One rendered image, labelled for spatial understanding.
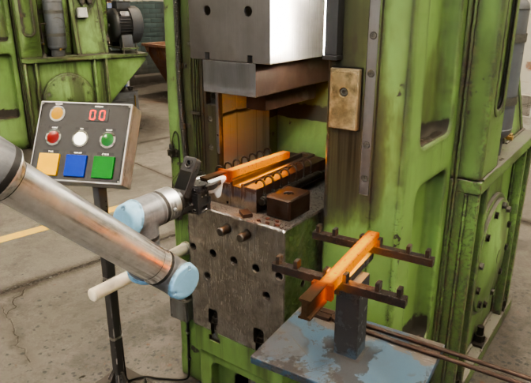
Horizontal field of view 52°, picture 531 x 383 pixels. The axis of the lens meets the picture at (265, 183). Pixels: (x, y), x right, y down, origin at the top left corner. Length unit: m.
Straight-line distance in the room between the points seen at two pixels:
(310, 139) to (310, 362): 0.96
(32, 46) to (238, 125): 4.41
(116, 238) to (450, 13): 1.21
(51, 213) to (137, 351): 1.65
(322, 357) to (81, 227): 0.66
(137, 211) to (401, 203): 0.73
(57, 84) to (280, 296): 4.93
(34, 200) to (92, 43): 5.41
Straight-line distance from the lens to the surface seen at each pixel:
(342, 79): 1.55
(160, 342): 2.72
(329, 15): 1.54
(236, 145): 1.96
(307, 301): 1.07
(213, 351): 1.97
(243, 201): 1.69
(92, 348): 2.75
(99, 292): 1.89
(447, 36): 1.85
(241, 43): 1.58
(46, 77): 6.27
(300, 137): 2.09
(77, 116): 1.98
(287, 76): 1.69
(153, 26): 10.70
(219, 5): 1.63
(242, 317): 1.79
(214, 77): 1.66
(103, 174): 1.87
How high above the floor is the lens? 1.54
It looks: 19 degrees down
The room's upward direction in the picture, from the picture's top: straight up
